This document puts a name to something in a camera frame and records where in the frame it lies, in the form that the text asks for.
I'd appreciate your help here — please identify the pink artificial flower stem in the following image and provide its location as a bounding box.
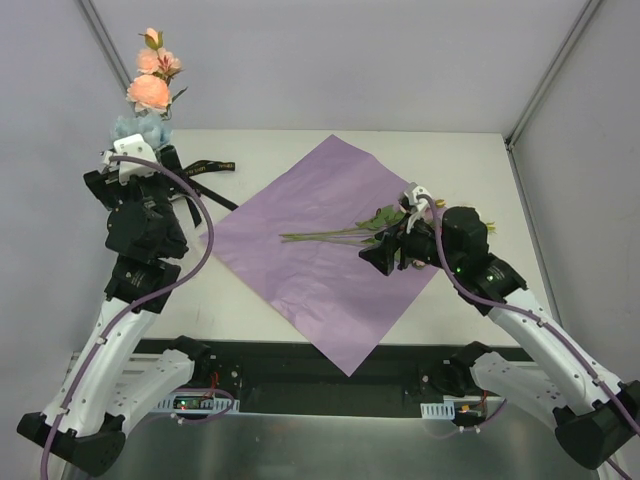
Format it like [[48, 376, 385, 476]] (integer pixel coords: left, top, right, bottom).
[[279, 204, 406, 249]]

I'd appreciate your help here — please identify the black ribbon gold lettering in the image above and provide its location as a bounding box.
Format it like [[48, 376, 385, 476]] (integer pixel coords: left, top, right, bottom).
[[170, 159, 238, 227]]

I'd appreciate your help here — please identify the purple tissue paper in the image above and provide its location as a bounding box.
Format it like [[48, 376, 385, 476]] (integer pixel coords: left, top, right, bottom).
[[196, 130, 440, 374]]

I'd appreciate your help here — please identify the blue artificial flower stem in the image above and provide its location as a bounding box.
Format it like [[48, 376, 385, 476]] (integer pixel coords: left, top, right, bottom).
[[110, 113, 172, 150]]

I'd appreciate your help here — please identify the peach artificial flower stem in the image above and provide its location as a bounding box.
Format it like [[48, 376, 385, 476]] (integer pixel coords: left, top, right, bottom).
[[126, 27, 189, 121]]

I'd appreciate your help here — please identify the white pink flower stem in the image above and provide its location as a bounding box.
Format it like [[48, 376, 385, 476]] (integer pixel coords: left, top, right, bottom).
[[280, 200, 495, 274]]

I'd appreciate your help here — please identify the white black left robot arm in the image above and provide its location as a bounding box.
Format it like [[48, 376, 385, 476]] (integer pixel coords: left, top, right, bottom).
[[17, 156, 214, 479]]

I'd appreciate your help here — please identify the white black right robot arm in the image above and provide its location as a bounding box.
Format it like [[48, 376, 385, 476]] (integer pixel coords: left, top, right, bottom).
[[359, 206, 639, 470]]

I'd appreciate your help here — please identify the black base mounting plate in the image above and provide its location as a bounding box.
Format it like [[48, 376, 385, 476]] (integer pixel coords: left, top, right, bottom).
[[134, 337, 574, 416]]

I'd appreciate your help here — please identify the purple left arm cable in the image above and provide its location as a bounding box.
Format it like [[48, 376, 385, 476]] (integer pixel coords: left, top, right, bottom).
[[39, 154, 236, 476]]

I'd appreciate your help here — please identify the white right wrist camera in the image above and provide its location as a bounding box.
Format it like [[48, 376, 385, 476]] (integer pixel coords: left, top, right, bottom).
[[399, 182, 431, 234]]

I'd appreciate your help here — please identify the aluminium right corner post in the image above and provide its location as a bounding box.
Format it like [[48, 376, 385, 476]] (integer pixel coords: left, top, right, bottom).
[[504, 0, 605, 152]]

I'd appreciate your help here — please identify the aluminium corner post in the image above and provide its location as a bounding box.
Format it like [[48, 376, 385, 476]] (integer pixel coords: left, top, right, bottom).
[[74, 0, 169, 149], [504, 0, 605, 152]]

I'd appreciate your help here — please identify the white right cable duct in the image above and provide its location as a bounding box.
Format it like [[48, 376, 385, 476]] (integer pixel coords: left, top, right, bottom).
[[420, 400, 456, 421]]

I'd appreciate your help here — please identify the white cable duct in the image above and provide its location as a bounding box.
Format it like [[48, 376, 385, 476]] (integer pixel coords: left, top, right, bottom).
[[151, 392, 240, 415], [420, 400, 456, 421]]

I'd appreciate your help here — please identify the aluminium left corner post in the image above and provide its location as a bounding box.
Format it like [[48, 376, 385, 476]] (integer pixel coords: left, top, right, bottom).
[[74, 0, 169, 149]]

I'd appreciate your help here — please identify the white left cable duct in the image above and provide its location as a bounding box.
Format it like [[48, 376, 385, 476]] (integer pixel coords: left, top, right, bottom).
[[151, 392, 240, 415]]

